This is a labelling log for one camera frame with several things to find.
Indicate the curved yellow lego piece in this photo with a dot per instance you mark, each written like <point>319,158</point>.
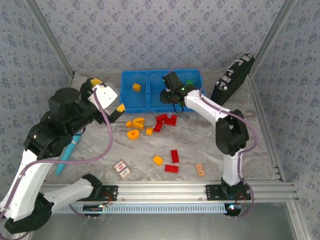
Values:
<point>139,120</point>
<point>138,126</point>

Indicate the round yellow lego piece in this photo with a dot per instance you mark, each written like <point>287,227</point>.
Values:
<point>132,134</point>

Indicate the long red lego brick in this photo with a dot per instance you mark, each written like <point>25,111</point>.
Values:
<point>171,168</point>
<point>175,156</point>

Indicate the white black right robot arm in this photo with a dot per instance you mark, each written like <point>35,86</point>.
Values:
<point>202,105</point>

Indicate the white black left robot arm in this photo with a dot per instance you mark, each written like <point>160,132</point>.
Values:
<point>25,175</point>

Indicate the blue three-compartment plastic bin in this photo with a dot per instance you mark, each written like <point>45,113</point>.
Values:
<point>162,80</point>

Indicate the green lego brick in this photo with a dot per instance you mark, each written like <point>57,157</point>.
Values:
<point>189,82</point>

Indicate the teal plastic pen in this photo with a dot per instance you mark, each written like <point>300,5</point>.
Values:
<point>66,156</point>

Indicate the black hard case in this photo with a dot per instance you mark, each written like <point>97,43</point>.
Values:
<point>232,80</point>

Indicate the playing card box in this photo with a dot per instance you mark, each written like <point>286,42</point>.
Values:
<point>122,170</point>

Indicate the small orange paper ticket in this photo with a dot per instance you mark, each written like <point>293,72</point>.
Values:
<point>200,170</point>

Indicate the small circuit board with lights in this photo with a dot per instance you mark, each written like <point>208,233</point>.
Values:
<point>232,208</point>
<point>93,208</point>

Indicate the aluminium table side rail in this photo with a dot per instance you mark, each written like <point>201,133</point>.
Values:
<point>70,80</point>
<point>266,120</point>

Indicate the aluminium corner post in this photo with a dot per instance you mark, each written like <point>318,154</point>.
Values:
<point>274,37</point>
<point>50,37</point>

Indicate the aluminium frame rail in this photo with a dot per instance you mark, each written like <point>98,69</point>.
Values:
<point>162,191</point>

